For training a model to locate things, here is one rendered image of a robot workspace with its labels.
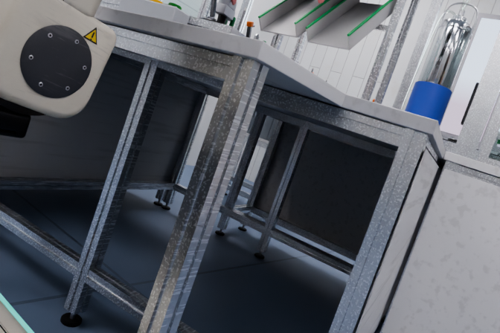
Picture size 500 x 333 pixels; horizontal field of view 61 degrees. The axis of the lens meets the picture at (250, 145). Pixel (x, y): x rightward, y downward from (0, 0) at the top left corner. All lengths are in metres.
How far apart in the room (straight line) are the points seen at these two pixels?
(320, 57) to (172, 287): 4.57
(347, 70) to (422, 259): 3.53
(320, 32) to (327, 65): 3.85
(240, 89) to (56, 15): 0.28
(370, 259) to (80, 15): 0.71
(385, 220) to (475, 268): 0.77
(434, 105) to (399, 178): 1.03
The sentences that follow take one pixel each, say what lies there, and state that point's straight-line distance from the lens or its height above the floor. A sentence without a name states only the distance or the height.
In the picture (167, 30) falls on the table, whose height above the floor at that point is 0.84.
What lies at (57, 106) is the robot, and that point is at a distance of 0.69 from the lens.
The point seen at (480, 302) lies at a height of 0.42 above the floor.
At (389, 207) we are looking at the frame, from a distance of 0.94.
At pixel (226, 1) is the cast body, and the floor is 1.07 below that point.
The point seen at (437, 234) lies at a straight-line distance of 1.66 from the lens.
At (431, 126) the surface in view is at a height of 0.84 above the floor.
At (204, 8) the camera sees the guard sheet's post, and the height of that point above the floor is 1.07.
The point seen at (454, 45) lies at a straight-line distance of 2.00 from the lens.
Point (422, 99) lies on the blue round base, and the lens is 1.94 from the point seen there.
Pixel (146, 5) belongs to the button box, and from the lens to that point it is 1.31.
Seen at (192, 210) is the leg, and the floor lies 0.56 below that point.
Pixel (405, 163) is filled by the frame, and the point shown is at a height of 0.76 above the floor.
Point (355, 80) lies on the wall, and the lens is 4.90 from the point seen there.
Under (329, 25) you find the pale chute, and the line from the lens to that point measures 1.28.
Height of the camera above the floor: 0.74
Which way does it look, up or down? 4 degrees down
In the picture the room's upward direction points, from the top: 19 degrees clockwise
